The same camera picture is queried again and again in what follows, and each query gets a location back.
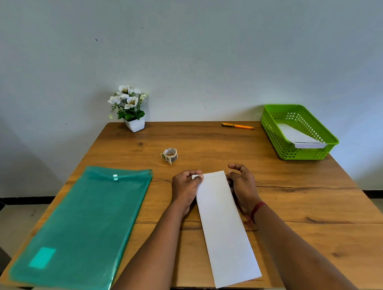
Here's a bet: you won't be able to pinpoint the person's left forearm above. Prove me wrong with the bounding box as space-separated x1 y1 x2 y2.
106 202 195 290

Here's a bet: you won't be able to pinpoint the person's right forearm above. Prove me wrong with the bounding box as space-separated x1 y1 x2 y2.
246 199 360 290

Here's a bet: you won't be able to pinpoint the orange pen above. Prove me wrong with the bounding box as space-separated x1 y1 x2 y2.
221 121 255 131

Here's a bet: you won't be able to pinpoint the red thread bracelet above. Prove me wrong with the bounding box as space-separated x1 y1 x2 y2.
244 201 268 226

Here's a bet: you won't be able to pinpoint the person's left hand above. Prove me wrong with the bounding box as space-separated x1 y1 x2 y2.
169 169 206 216

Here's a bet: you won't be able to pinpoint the small roll of stamps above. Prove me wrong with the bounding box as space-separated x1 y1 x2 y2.
161 147 179 166

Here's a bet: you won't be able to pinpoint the white paper envelope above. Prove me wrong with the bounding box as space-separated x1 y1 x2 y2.
277 121 327 151

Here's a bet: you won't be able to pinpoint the white flowers in white pot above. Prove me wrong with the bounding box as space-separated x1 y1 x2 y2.
107 84 150 134

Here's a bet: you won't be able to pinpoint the person's right hand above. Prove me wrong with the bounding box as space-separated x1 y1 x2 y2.
226 162 263 216

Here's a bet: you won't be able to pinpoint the long white envelope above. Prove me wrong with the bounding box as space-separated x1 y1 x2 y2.
192 169 263 290

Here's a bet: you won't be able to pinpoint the green plastic basket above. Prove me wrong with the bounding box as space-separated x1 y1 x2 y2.
260 101 340 163

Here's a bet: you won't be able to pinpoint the green translucent plastic folder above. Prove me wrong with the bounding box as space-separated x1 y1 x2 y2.
3 163 159 290

